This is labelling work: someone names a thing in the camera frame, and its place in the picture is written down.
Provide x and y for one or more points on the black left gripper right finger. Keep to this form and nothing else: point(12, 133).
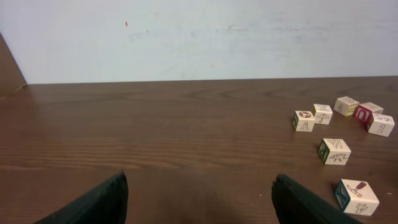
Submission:
point(293, 203)

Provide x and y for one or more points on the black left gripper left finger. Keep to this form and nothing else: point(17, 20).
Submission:
point(106, 203)

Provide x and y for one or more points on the hammer wooden block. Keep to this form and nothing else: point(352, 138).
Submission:
point(356, 197)

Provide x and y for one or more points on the W wooden block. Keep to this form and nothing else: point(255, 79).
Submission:
point(334, 152)

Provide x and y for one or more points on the ball A wooden block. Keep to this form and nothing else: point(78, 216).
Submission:
point(303, 121)

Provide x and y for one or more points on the umbrella wooden block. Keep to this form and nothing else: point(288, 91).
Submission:
point(322, 114)

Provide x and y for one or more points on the yellow side wooden block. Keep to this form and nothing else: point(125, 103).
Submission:
point(345, 105)

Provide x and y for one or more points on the red side wooden block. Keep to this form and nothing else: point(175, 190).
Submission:
point(364, 111)

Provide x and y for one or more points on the green N wooden block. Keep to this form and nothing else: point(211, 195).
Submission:
point(380, 124)

